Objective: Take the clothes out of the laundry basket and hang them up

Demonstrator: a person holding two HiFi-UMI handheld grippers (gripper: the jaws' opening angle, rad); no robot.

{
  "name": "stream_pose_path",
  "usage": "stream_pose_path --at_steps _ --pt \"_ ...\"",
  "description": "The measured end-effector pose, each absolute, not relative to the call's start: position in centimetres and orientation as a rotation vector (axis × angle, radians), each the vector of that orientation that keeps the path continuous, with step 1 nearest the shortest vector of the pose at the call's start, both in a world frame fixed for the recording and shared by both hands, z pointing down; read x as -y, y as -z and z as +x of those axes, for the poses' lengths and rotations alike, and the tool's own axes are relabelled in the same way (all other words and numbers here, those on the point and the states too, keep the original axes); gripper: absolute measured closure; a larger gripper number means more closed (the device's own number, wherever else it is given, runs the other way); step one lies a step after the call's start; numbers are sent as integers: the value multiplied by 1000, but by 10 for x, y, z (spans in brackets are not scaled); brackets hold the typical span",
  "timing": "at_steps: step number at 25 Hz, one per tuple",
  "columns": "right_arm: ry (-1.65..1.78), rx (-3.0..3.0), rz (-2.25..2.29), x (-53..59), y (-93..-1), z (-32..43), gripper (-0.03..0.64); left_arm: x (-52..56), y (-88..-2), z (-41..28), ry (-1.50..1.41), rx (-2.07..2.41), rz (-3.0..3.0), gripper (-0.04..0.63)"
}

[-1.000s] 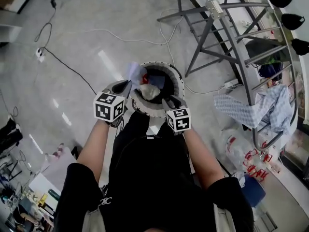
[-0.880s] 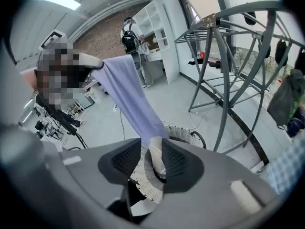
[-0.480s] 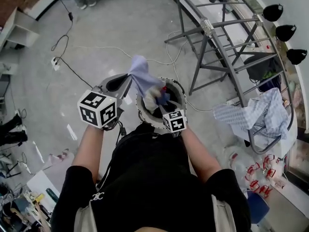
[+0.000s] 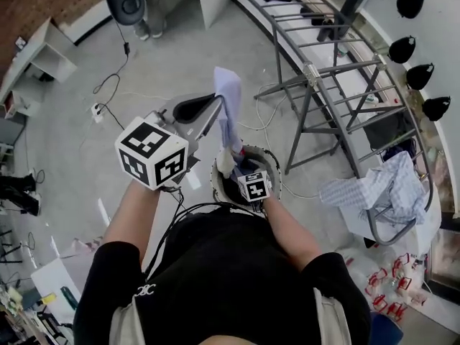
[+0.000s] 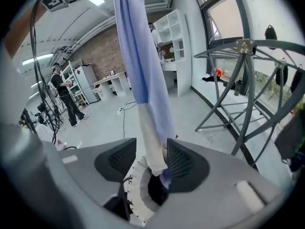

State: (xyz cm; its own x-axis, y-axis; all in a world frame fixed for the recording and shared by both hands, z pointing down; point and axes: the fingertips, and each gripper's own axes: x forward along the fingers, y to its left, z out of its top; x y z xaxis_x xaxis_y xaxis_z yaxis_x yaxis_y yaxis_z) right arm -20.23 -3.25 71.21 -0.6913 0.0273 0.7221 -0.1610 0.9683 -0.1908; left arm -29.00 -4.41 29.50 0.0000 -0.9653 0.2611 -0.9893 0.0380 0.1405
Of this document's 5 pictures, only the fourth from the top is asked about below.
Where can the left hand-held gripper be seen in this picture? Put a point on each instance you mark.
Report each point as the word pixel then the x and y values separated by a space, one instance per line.
pixel 151 149

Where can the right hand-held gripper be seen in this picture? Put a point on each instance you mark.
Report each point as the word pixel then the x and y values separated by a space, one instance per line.
pixel 255 187

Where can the light blue shirt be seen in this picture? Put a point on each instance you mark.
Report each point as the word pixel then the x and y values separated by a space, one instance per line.
pixel 228 95

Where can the grey metal drying rack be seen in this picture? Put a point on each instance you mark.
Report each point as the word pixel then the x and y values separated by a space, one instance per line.
pixel 311 73

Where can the white blue checked clothes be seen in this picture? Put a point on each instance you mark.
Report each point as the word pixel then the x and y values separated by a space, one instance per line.
pixel 399 185

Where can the person's right forearm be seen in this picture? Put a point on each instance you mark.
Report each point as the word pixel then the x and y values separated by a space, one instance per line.
pixel 291 232

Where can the person's left forearm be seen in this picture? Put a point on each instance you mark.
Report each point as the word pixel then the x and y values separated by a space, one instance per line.
pixel 125 221

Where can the white ribbed laundry basket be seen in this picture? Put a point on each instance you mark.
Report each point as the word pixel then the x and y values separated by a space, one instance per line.
pixel 215 180

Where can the person's black shirt torso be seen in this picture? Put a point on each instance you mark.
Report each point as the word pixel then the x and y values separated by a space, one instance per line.
pixel 223 264

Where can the white power strip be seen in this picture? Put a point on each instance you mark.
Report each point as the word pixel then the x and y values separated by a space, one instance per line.
pixel 97 113

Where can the white desk with shelves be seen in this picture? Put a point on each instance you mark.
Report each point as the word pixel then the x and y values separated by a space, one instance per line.
pixel 215 2

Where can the black bag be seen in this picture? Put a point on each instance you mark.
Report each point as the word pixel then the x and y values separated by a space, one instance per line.
pixel 388 131

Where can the dark blue bag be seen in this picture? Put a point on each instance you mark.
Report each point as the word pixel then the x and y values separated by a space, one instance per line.
pixel 395 153

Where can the white green tube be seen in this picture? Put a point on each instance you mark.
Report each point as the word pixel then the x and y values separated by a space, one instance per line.
pixel 372 99

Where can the black device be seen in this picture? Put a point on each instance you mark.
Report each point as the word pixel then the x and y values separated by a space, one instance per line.
pixel 327 31

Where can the clear bottle green label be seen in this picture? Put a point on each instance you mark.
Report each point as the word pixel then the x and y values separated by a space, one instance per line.
pixel 341 50

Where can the clear bag of red-clipped jars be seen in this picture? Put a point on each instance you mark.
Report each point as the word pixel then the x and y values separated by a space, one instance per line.
pixel 388 286

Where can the small white desk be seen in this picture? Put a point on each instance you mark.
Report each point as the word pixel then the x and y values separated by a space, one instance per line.
pixel 43 38

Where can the blue plastic seat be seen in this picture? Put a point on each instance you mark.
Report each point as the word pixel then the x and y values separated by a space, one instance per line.
pixel 386 331

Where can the tall white cabinet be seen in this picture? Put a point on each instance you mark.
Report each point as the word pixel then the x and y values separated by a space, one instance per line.
pixel 54 275

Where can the group of black hanging bags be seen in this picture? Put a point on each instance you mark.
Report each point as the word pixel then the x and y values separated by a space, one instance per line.
pixel 409 2

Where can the white hook panel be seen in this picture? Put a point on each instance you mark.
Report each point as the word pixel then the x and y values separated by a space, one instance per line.
pixel 442 41

